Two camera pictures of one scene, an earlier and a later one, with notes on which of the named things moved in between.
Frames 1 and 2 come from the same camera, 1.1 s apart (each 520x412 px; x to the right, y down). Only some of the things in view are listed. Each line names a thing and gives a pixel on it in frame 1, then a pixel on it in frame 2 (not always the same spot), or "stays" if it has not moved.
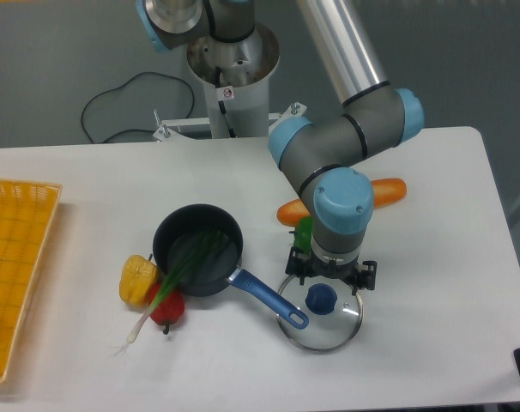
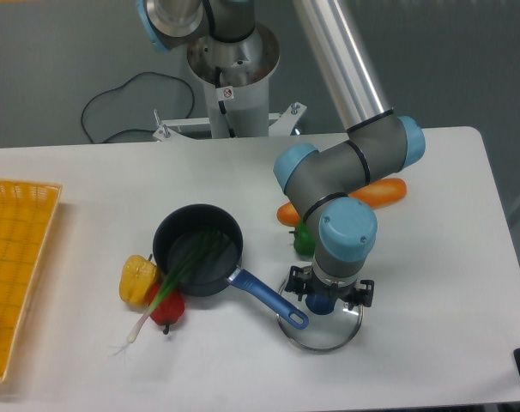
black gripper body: (331, 269) -> (317, 286)
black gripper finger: (299, 263) -> (294, 284)
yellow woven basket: (18, 220) stays
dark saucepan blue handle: (196, 247) stays
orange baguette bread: (385, 192) stays
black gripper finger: (365, 279) -> (363, 296)
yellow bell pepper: (137, 279) stays
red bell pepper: (170, 310) stays
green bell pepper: (303, 234) stays
